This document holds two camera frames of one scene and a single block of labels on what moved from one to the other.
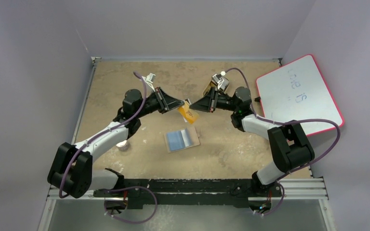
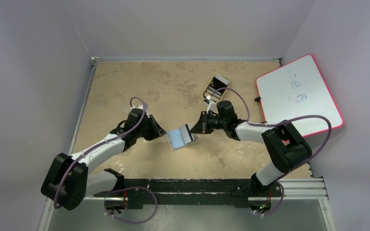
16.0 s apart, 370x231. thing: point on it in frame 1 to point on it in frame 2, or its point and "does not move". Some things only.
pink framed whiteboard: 297,91 does not move
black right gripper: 212,99 to 204,122
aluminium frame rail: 287,189 does not move
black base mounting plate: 142,194 does not move
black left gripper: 165,103 to 156,131
